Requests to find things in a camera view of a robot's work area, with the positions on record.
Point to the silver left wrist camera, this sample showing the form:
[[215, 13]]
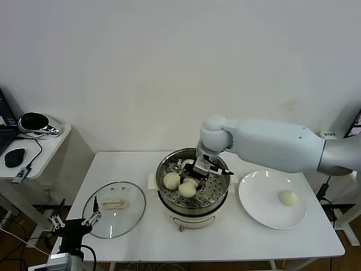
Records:
[[57, 261]]

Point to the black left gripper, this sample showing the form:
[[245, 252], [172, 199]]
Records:
[[72, 230]]

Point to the grey usb hub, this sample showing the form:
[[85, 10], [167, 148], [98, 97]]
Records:
[[20, 174]]

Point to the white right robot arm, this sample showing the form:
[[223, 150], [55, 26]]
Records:
[[268, 144]]

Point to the dark round floor object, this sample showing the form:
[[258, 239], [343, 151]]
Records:
[[48, 243]]

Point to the chrome and black headset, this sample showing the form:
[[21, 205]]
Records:
[[34, 121]]

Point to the black open laptop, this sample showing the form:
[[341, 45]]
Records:
[[354, 124], [4, 124]]

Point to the cream electric cooker base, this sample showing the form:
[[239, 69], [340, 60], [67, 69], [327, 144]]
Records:
[[191, 221]]

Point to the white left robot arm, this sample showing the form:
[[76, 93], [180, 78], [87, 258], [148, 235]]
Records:
[[75, 262]]

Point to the round white plate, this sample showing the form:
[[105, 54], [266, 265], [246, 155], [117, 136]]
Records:
[[253, 197]]

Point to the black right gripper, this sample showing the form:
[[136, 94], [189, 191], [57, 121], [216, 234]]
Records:
[[197, 173]]

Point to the black power adapter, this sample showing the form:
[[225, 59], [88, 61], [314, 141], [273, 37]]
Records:
[[322, 192]]

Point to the perforated steel steamer basket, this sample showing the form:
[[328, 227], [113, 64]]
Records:
[[214, 194]]

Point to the white steamed baozi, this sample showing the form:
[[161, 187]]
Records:
[[171, 180], [187, 190], [186, 163], [288, 197]]

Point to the round glass pot lid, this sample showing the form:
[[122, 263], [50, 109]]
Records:
[[132, 197]]

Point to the black computer mouse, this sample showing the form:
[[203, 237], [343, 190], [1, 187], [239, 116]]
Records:
[[14, 157]]

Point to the white wall socket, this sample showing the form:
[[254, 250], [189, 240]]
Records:
[[48, 188]]

